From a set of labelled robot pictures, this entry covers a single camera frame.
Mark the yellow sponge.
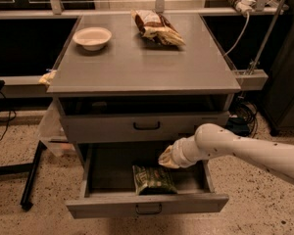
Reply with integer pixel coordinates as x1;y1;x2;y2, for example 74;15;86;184
39;70;57;86

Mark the closed grey top drawer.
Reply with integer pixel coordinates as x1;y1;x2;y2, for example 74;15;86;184
60;112;229;143

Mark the black metal stand leg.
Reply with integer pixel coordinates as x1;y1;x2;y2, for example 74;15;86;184
0;141;47;212

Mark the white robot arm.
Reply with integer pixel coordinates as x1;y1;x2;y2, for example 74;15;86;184
159;123;294;235

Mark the white power strip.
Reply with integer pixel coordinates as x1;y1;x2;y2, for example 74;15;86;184
227;0;255;17

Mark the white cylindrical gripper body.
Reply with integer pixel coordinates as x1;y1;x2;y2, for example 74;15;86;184
171;136;205;168

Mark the white paper bowl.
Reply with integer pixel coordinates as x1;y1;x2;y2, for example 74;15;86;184
73;27;112;51

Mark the white power cable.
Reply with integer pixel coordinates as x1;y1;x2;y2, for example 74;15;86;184
222;13;251;58

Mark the clear plastic bag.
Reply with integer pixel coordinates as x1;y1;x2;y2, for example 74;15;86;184
37;102;75;157

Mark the black cable left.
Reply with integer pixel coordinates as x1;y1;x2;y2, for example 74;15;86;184
0;90;18;147

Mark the brown white chip bag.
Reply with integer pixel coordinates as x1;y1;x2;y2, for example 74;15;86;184
130;10;185;46

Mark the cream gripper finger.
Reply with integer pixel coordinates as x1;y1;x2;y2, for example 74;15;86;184
158;145;178;168

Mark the green jalapeno chip bag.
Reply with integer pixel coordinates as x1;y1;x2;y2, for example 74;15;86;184
132;164;177;195

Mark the black cable bundle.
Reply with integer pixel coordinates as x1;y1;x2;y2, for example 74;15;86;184
224;100;259;139

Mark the grey metal rail beam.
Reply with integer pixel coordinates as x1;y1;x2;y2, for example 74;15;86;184
232;70;269;91

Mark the grey drawer cabinet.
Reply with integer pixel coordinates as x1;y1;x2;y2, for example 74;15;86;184
47;13;242;155

